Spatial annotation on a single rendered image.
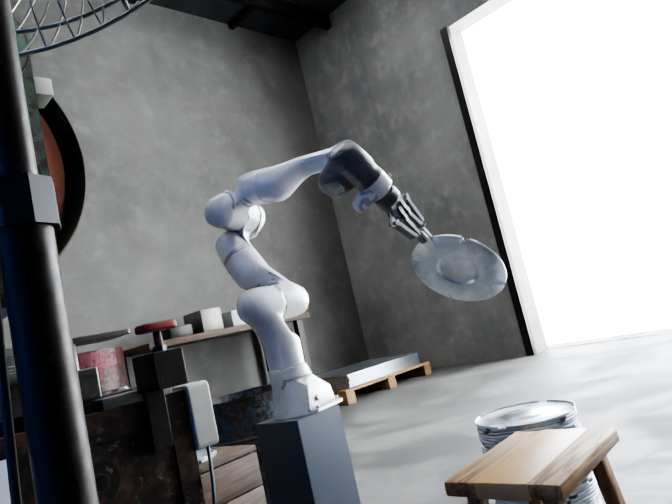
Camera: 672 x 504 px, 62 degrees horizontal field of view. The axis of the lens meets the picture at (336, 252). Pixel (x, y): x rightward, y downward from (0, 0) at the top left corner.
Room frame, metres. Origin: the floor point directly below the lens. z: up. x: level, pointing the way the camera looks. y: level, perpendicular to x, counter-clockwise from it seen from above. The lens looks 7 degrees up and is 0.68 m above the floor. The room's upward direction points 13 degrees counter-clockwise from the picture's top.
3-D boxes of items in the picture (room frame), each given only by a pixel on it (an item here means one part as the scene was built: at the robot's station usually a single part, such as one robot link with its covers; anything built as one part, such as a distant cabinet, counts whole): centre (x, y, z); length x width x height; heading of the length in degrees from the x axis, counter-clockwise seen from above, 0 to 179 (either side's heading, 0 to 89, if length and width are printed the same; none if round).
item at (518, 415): (1.71, -0.44, 0.30); 0.29 x 0.29 x 0.01
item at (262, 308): (1.65, 0.24, 0.71); 0.18 x 0.11 x 0.25; 141
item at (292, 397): (1.71, 0.19, 0.52); 0.22 x 0.19 x 0.14; 141
